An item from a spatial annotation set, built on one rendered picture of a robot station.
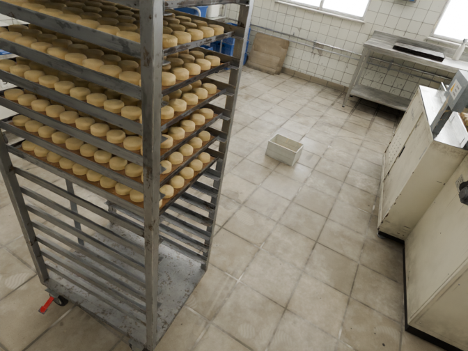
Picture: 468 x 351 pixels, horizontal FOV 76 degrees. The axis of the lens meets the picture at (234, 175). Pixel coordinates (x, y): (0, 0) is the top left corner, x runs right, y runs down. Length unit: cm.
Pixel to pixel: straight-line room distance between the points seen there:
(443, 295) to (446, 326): 21
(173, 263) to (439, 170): 165
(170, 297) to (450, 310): 135
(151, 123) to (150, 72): 11
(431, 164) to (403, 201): 31
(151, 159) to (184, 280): 101
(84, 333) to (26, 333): 25
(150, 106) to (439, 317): 170
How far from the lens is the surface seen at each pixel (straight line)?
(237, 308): 176
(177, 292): 160
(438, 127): 219
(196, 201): 138
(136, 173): 90
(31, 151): 124
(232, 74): 105
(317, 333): 183
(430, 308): 190
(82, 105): 86
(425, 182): 223
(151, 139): 70
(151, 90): 65
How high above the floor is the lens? 150
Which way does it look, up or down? 35 degrees down
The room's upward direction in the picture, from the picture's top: 11 degrees clockwise
